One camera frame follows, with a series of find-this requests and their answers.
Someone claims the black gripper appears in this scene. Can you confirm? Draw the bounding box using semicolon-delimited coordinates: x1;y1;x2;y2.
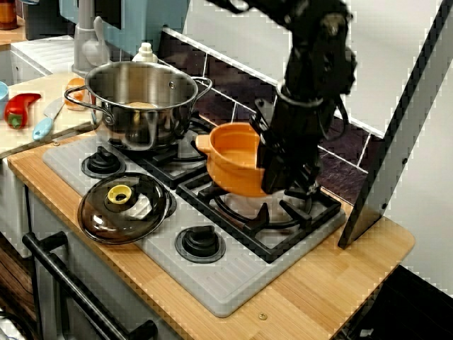
249;98;336;196

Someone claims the orange toy pot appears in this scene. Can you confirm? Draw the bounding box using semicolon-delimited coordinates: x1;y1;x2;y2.
195;123;270;198

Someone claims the brown glass lid yellow knob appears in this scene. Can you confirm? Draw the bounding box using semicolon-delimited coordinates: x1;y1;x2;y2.
76;172;174;245

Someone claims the dark grey side panel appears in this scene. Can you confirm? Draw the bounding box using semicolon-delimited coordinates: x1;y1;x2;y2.
338;0;453;251

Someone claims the grey stove top panel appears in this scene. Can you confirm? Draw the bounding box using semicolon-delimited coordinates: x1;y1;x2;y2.
42;116;347;318

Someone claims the stainless steel pot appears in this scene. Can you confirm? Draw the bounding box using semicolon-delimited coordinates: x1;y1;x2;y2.
64;60;213;152

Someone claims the white bottle top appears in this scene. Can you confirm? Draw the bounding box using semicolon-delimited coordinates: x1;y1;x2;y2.
131;42;159;64

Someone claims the teal toy cabinet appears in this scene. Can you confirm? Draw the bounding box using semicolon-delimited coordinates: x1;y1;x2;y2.
58;0;192;61

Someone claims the grey toy faucet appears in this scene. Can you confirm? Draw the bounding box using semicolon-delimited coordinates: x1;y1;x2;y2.
71;0;109;77

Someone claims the pale wooden cutting board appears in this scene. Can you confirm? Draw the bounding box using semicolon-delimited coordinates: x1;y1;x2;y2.
0;72;96;159

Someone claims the white sink counter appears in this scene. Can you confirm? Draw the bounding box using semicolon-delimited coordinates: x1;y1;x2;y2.
9;34;77;86

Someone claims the red toy pepper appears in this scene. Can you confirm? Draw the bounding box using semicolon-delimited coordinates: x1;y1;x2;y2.
4;92;42;130

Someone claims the black box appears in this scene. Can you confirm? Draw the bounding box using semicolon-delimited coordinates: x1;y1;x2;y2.
25;2;77;40

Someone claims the light blue bowl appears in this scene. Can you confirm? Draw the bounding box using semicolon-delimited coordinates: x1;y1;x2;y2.
0;81;8;120

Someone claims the orange jar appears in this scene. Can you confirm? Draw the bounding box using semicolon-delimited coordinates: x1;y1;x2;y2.
0;0;18;31

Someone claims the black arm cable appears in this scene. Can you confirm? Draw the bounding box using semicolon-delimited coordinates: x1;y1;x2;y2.
320;102;350;141

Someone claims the black oven door handle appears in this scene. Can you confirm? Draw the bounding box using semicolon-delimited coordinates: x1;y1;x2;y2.
22;231;159;340

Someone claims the toy knife blue handle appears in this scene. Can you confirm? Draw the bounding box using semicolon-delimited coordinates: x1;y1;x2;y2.
31;97;67;142

